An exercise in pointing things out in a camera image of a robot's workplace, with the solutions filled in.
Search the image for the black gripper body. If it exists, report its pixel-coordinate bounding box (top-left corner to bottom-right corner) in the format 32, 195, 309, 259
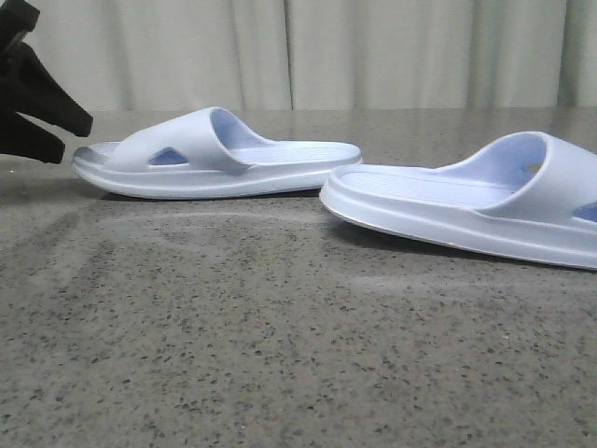
1, 0, 41, 110

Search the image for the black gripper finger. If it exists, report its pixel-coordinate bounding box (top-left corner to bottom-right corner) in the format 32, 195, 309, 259
0, 111, 65, 164
8, 44, 93, 137

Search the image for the light blue slipper toe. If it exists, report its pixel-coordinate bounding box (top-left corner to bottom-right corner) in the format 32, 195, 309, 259
72, 107, 362, 199
320, 132, 596, 270

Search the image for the pale grey-green curtain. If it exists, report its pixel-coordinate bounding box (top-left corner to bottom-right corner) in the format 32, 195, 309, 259
27, 1, 596, 111

